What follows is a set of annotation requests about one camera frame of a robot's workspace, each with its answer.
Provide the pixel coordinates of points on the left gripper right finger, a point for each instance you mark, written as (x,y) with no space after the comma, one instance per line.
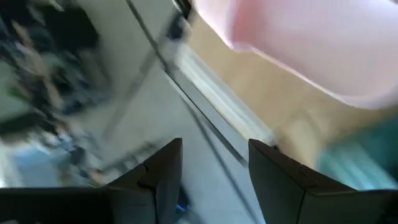
(276,186)

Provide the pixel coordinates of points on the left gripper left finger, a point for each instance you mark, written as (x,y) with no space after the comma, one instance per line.
(155,186)

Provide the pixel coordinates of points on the pink rubber slide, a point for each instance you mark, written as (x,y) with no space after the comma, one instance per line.
(311,40)

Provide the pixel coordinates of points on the wooden shelf black metal frame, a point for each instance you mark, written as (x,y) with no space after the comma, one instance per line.
(264,93)

